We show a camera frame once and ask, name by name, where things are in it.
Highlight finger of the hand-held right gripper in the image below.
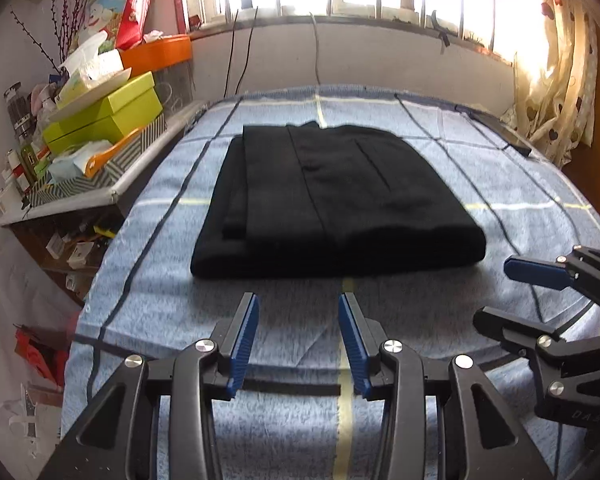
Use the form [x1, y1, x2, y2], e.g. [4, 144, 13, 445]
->
[503, 245, 600, 307]
[472, 306, 600, 402]

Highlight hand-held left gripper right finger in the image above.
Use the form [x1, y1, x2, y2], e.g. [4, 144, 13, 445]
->
[337, 291, 556, 480]

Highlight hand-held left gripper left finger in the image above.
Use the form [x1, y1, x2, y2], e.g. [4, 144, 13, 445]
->
[37, 291, 260, 480]

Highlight black pants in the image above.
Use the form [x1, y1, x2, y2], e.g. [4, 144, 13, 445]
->
[190, 121, 487, 281]

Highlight blue plaid bedsheet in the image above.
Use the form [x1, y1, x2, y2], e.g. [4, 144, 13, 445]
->
[60, 85, 600, 480]

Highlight cream heart print curtain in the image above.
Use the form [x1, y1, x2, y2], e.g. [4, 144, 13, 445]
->
[500, 0, 598, 168]

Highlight cluttered bedside shelf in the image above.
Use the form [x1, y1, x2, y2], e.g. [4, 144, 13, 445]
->
[0, 100, 211, 226]

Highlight red paper bag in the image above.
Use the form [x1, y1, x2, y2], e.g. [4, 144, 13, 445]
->
[12, 310, 81, 391]

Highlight black white striped box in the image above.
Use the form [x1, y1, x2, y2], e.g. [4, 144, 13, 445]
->
[27, 115, 168, 208]

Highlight black hook clamp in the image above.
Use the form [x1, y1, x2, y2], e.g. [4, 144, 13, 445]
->
[430, 9, 453, 56]

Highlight lime green shoebox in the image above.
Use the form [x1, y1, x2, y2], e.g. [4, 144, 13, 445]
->
[42, 71, 165, 156]

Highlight orange box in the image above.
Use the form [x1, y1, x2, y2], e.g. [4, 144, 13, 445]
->
[119, 34, 193, 78]

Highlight white tissue pack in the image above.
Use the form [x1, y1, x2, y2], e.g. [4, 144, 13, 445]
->
[57, 30, 131, 111]

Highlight dark glass jar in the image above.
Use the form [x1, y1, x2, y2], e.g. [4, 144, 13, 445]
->
[2, 82, 36, 146]

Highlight red printed package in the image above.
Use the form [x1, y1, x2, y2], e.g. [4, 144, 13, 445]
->
[116, 0, 159, 51]

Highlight cartoon print bag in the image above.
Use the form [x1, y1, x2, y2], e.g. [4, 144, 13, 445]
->
[77, 0, 143, 48]

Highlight dark dried flower branches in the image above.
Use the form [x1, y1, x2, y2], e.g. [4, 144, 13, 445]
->
[10, 0, 88, 76]

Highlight orange plastic handle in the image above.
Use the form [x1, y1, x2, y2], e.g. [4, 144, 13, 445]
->
[84, 127, 146, 178]

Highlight black cable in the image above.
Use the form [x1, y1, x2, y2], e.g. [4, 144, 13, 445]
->
[224, 7, 239, 98]
[236, 6, 259, 96]

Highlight grey cable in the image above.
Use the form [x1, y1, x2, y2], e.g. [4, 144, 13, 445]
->
[309, 12, 324, 86]

